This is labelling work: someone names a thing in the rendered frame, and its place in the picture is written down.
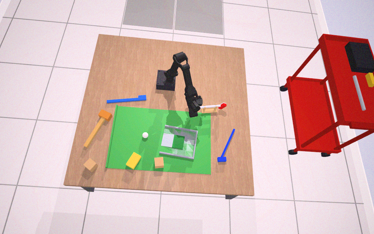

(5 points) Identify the orange toy mallet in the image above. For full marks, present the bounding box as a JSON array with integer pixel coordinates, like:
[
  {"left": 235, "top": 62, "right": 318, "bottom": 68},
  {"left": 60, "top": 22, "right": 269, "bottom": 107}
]
[{"left": 84, "top": 109, "right": 112, "bottom": 148}]

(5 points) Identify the yellow rectangular block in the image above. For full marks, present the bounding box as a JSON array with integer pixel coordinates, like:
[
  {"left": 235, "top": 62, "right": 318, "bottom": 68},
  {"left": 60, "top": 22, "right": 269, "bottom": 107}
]
[{"left": 126, "top": 152, "right": 141, "bottom": 169}]

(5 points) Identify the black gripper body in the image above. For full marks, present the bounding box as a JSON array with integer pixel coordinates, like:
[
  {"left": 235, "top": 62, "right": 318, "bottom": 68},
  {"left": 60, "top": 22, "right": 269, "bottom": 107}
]
[{"left": 187, "top": 103, "right": 198, "bottom": 118}]

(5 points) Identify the green flat mat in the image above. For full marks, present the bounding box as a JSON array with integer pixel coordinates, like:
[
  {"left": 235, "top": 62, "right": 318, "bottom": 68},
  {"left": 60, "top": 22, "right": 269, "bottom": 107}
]
[{"left": 108, "top": 106, "right": 211, "bottom": 175}]

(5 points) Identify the tan cube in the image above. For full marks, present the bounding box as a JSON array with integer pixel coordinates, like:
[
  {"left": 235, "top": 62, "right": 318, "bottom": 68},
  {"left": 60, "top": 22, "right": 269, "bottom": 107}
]
[
  {"left": 154, "top": 157, "right": 164, "bottom": 169},
  {"left": 84, "top": 158, "right": 98, "bottom": 172}
]

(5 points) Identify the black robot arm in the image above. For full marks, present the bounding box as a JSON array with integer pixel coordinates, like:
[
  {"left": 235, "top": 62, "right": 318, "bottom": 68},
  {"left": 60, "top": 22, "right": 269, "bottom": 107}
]
[{"left": 164, "top": 52, "right": 203, "bottom": 112}]

